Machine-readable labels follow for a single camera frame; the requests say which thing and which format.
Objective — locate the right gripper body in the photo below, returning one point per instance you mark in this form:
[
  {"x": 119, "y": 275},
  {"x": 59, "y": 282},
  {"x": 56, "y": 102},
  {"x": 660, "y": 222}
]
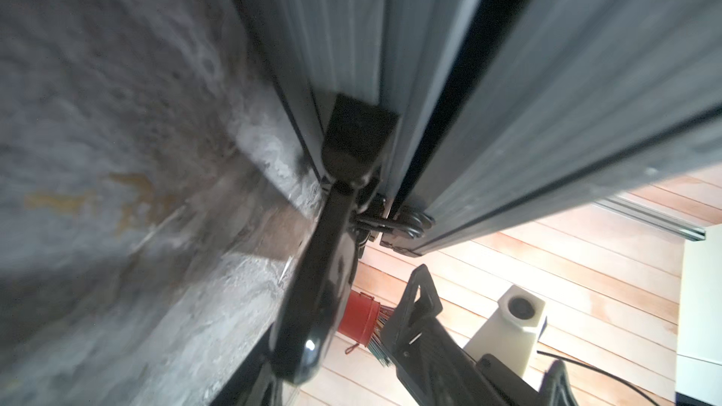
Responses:
[{"x": 555, "y": 389}]

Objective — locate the red pencil cup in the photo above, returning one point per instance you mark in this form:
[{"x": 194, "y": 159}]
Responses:
[{"x": 359, "y": 318}]

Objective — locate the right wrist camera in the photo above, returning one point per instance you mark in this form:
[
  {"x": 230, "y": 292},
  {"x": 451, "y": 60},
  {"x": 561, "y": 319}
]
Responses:
[{"x": 513, "y": 330}]

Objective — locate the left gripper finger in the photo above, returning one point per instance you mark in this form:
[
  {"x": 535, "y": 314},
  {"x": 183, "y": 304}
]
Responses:
[{"x": 254, "y": 382}]

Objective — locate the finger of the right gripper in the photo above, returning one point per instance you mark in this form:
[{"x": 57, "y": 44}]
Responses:
[{"x": 429, "y": 363}]

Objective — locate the dark grey poker case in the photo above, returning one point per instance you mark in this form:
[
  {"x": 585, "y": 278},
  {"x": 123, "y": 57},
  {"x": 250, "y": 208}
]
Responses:
[{"x": 473, "y": 116}]

